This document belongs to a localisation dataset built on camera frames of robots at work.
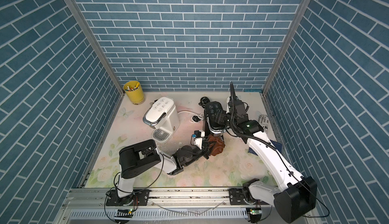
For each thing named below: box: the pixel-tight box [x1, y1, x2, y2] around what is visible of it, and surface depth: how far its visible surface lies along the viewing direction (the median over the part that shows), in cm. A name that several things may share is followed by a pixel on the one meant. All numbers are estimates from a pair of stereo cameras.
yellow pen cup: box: [123, 80, 145, 105], surface depth 108 cm
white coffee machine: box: [142, 96, 181, 143], surface depth 84 cm
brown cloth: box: [207, 133, 226, 157], surface depth 80 cm
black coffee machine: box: [203, 100, 229, 137], surface depth 80 cm
